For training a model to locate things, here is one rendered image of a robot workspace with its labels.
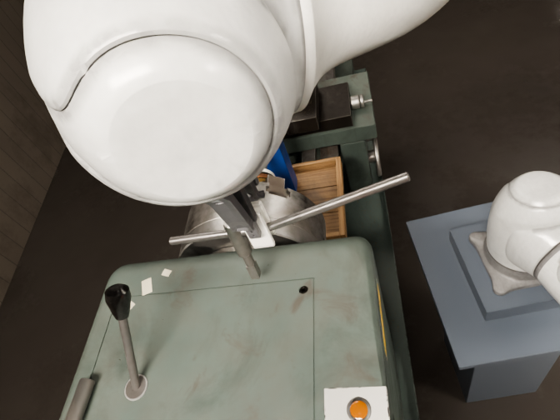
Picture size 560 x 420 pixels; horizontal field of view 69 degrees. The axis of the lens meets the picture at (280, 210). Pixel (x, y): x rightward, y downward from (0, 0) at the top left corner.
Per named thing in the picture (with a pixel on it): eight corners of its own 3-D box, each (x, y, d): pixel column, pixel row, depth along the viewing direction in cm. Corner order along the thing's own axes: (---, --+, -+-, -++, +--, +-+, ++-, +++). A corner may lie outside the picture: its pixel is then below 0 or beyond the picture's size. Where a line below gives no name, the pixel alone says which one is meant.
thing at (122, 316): (137, 322, 53) (117, 306, 50) (116, 323, 54) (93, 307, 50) (145, 293, 56) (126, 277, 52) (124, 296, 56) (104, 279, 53)
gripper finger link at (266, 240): (259, 210, 51) (259, 214, 51) (275, 242, 56) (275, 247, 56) (237, 213, 52) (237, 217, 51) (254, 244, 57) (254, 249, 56)
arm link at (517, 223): (526, 207, 103) (543, 143, 87) (587, 260, 91) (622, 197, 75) (469, 236, 102) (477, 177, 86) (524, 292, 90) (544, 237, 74)
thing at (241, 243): (248, 282, 61) (221, 227, 54) (250, 271, 63) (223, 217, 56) (262, 280, 61) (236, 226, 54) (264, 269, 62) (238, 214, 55)
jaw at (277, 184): (271, 232, 91) (288, 200, 82) (249, 227, 90) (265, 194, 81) (273, 195, 98) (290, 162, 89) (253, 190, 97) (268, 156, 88)
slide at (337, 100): (352, 126, 130) (351, 115, 127) (227, 149, 141) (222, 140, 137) (349, 92, 141) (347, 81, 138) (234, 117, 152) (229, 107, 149)
